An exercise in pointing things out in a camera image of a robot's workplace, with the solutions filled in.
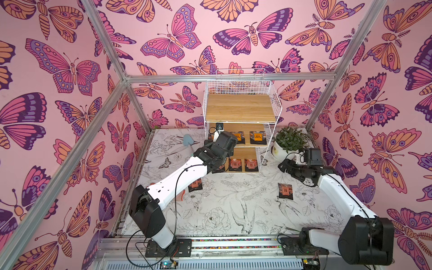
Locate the red tea bag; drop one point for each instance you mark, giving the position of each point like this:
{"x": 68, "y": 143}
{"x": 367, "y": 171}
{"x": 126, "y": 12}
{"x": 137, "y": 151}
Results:
{"x": 285, "y": 191}
{"x": 235, "y": 165}
{"x": 251, "y": 165}
{"x": 196, "y": 185}

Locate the white wire three-tier shelf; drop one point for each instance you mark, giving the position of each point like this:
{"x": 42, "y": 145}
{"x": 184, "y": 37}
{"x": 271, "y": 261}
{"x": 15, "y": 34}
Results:
{"x": 242, "y": 106}

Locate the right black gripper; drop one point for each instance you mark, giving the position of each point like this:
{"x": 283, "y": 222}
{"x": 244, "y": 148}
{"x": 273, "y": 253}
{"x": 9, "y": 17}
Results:
{"x": 288, "y": 165}

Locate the orange tea bag middle right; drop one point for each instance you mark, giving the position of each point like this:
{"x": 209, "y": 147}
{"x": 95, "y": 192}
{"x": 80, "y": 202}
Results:
{"x": 258, "y": 137}

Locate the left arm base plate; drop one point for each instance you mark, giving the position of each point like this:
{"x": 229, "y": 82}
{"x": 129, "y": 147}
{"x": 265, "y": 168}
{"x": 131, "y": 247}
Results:
{"x": 178, "y": 249}

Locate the orange tea bag middle centre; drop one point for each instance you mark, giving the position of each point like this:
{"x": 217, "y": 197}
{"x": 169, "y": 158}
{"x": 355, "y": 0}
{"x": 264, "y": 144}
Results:
{"x": 240, "y": 137}

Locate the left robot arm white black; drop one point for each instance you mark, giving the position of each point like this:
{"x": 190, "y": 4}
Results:
{"x": 147, "y": 203}

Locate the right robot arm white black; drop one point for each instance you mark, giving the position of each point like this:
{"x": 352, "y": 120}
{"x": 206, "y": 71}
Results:
{"x": 366, "y": 239}

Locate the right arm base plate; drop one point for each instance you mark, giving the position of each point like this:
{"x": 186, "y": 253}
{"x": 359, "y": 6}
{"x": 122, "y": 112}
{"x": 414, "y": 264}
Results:
{"x": 292, "y": 246}

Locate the green plant in white pot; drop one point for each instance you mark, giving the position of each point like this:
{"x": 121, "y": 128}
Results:
{"x": 288, "y": 142}

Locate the teal and white spatula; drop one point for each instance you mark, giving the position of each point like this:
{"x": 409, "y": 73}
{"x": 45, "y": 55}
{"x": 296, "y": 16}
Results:
{"x": 188, "y": 141}

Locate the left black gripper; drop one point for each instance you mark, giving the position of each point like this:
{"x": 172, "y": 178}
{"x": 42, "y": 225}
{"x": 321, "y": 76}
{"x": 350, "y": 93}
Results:
{"x": 231, "y": 152}

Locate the orange tea bag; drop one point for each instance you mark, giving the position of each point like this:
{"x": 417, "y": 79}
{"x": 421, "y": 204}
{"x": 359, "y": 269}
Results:
{"x": 258, "y": 137}
{"x": 240, "y": 137}

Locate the aluminium rail with coloured strip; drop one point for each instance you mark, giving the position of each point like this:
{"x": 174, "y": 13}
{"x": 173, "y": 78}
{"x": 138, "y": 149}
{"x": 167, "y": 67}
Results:
{"x": 262, "y": 248}

